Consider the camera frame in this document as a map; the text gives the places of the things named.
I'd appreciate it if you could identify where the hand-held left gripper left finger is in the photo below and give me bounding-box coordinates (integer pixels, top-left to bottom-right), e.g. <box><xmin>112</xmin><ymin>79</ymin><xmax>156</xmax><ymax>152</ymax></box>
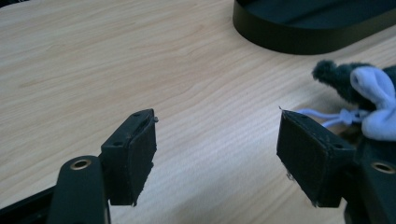
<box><xmin>100</xmin><ymin>107</ymin><xmax>159</xmax><ymax>207</ymax></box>

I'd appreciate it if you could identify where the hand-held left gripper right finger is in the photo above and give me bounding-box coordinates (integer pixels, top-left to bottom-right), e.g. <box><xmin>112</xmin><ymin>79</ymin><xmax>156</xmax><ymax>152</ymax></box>
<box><xmin>276</xmin><ymin>106</ymin><xmax>357</xmax><ymax>209</ymax></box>

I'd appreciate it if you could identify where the black plush toy keychain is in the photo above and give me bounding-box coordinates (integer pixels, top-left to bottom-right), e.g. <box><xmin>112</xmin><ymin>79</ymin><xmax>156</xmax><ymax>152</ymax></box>
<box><xmin>297</xmin><ymin>59</ymin><xmax>396</xmax><ymax>143</ymax></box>

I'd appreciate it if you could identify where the black hook rack with oval tray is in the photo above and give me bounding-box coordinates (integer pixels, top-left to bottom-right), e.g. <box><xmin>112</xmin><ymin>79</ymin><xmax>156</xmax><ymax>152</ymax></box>
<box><xmin>232</xmin><ymin>0</ymin><xmax>396</xmax><ymax>56</ymax></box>

